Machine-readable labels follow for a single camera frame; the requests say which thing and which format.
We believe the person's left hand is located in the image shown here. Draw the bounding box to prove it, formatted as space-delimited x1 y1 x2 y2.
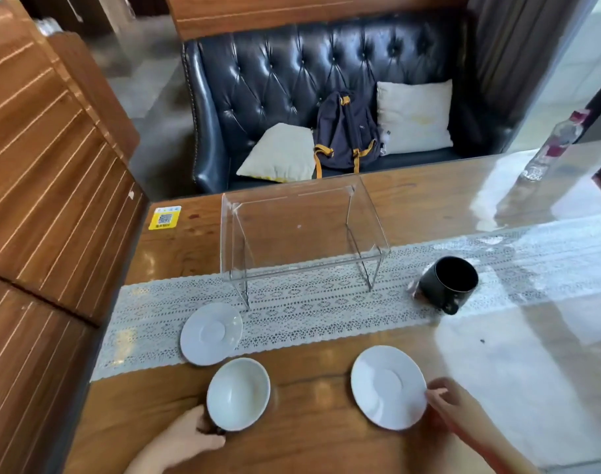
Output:
124 404 227 474

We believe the person's right hand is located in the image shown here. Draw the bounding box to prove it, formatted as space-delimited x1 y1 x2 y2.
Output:
426 377 502 454

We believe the black cup with white inside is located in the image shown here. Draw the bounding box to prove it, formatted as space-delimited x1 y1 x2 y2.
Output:
201 357 272 436

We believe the white saucer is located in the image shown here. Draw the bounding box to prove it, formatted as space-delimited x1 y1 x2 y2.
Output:
350 345 428 432
179 302 244 367

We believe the black mug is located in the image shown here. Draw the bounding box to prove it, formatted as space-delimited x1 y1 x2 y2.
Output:
414 255 480 316

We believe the clear acrylic stand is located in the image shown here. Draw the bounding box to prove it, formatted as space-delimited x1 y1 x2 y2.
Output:
220 173 391 310

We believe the white lace table runner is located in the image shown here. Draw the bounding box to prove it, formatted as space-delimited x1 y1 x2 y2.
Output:
89 211 601 383

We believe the yellow code sticker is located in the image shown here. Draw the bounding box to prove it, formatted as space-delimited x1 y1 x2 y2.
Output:
148 205 183 231

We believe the clear plastic water bottle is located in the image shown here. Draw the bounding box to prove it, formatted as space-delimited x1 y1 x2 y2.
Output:
520 109 591 183

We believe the cream cushion with yellow print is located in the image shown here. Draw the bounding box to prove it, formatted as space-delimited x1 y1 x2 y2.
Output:
376 79 455 156

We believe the cream cushion with yellow edge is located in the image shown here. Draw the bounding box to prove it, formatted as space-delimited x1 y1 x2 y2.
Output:
235 122 317 184

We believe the plain wooden side panel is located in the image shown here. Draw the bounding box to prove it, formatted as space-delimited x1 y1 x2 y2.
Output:
46 32 141 163

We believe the grey curtain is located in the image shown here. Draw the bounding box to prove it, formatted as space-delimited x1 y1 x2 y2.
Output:
466 0 601 129

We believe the dark tufted leather sofa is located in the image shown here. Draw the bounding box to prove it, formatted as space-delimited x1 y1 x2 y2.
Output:
181 9 518 196

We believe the wooden panel behind sofa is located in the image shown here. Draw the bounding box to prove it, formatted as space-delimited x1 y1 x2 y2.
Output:
164 0 472 43

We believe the striped wooden partition wall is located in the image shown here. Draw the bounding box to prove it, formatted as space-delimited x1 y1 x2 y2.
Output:
0 0 148 474

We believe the navy backpack with yellow straps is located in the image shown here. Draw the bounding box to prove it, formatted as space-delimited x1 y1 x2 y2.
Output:
312 89 383 179

